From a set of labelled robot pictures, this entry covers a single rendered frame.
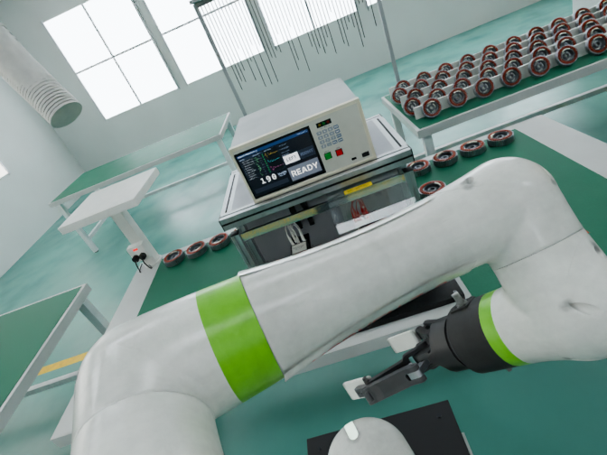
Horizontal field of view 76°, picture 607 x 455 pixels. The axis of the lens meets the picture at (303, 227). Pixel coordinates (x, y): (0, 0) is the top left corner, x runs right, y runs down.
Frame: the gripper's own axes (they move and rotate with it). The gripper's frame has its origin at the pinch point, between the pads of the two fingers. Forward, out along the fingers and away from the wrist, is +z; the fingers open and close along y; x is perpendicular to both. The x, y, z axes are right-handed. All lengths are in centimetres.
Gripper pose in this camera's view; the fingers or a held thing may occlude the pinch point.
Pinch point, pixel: (375, 366)
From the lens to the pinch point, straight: 73.1
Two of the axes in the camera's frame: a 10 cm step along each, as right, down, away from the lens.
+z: -4.8, 4.5, 7.5
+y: -6.8, 3.6, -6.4
